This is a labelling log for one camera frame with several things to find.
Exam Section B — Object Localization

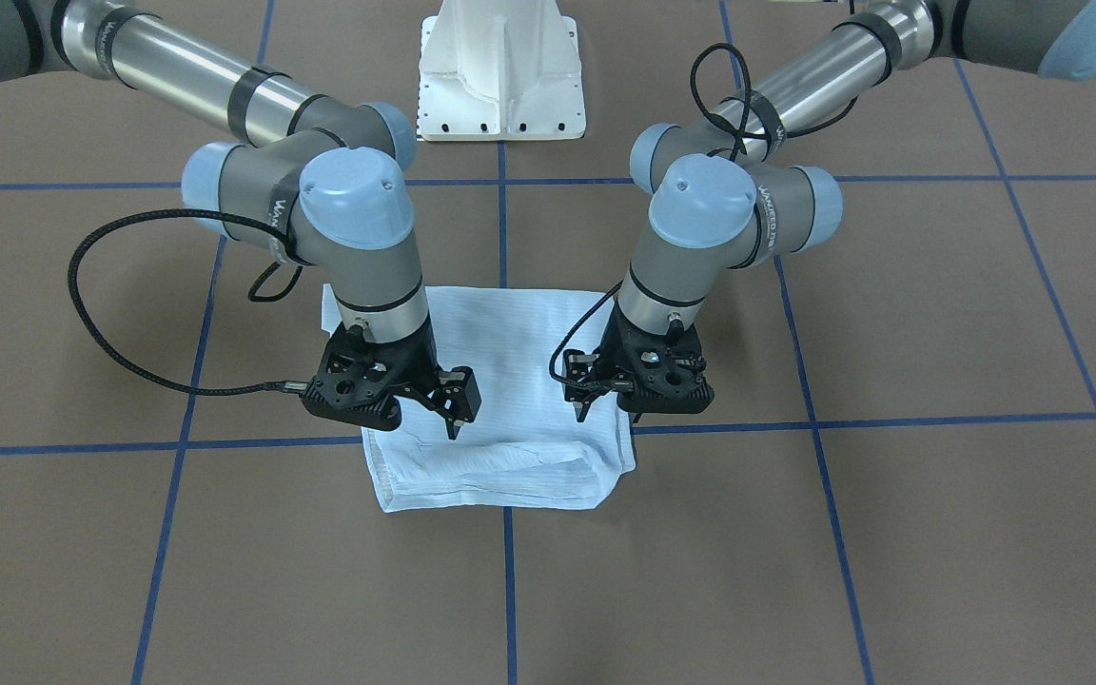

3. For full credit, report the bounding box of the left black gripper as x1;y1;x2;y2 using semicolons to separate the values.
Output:
562;306;713;423

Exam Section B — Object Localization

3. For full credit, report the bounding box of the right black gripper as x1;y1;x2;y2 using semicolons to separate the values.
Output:
301;320;481;439

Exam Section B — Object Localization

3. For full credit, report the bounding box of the light blue button shirt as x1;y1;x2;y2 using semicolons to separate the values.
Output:
362;286;636;513

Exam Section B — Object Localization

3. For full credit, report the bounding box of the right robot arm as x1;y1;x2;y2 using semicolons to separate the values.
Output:
0;1;481;439

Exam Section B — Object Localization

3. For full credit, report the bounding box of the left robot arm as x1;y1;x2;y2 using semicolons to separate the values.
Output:
549;1;1096;421

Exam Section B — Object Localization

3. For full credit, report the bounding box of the white central pedestal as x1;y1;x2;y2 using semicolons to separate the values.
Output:
416;1;587;142

